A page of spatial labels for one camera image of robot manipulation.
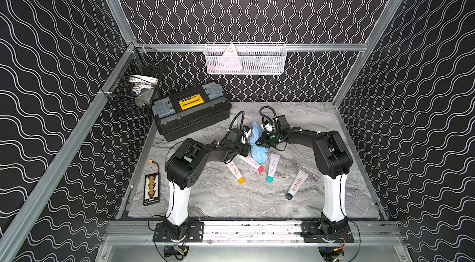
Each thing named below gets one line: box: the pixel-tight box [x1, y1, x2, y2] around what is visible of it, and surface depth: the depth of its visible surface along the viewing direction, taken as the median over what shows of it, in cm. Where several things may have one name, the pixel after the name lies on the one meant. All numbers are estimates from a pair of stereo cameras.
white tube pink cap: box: [236, 154, 265, 173], surface depth 94 cm
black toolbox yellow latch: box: [151, 81, 232, 142], surface depth 100 cm
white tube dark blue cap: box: [285, 169, 310, 201], surface depth 88 cm
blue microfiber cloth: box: [249, 121, 269, 164], surface depth 96 cm
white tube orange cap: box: [225, 160, 246, 185], surface depth 90 cm
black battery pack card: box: [143, 159, 161, 206], surface depth 85 cm
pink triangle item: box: [215, 43, 243, 72], surface depth 91 cm
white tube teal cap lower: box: [266, 153, 281, 184], surface depth 94 cm
